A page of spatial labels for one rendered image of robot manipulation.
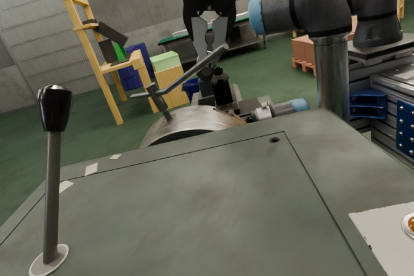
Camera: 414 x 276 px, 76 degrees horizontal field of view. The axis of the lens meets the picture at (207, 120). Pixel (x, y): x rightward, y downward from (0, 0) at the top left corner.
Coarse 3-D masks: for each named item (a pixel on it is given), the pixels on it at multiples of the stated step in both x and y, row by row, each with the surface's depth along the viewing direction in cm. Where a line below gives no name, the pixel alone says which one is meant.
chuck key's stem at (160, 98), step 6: (150, 84) 54; (150, 90) 54; (150, 96) 55; (156, 96) 55; (162, 96) 56; (156, 102) 55; (162, 102) 56; (162, 108) 56; (168, 114) 57; (168, 120) 58
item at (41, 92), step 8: (48, 88) 26; (56, 88) 26; (64, 88) 26; (40, 96) 25; (48, 96) 25; (56, 96) 26; (64, 96) 26; (72, 96) 27; (40, 104) 25; (48, 104) 25; (56, 104) 26; (64, 104) 26; (72, 104) 27; (40, 112) 26; (48, 112) 25; (56, 112) 26; (64, 112) 26; (48, 120) 26; (56, 120) 26; (64, 120) 26; (48, 128) 26; (56, 128) 26; (64, 128) 27
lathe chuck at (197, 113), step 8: (176, 112) 60; (184, 112) 58; (192, 112) 58; (200, 112) 57; (208, 112) 58; (216, 112) 58; (160, 120) 61; (176, 120) 55; (184, 120) 54; (192, 120) 54; (200, 120) 53; (208, 120) 54; (216, 120) 54; (224, 120) 56; (232, 120) 57; (240, 120) 60; (152, 128) 60; (160, 128) 55
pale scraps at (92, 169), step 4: (112, 156) 43; (116, 156) 43; (92, 164) 42; (96, 164) 42; (88, 168) 41; (92, 168) 41; (96, 168) 41; (88, 172) 40; (92, 172) 40; (60, 184) 39; (64, 184) 39; (68, 184) 38; (72, 184) 38; (60, 188) 38; (64, 188) 38; (60, 192) 37
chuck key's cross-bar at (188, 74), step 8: (216, 48) 38; (224, 48) 36; (208, 56) 39; (216, 56) 38; (200, 64) 41; (208, 64) 41; (192, 72) 43; (176, 80) 48; (184, 80) 46; (168, 88) 50; (136, 96) 60; (144, 96) 58
